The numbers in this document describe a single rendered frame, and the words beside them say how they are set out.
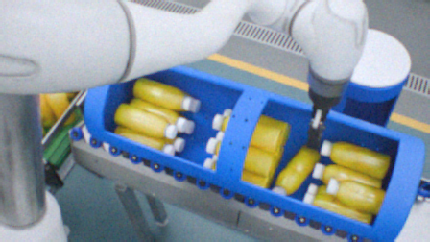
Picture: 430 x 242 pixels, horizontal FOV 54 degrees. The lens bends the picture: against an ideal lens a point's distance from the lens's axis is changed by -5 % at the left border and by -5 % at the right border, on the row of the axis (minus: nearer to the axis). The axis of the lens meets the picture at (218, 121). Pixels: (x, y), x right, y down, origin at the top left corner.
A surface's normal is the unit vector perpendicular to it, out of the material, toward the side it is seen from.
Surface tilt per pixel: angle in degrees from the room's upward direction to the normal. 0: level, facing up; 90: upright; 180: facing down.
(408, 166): 8
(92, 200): 0
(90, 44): 65
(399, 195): 37
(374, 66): 0
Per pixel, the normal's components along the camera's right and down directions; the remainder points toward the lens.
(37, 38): 0.54, 0.11
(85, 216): -0.04, -0.60
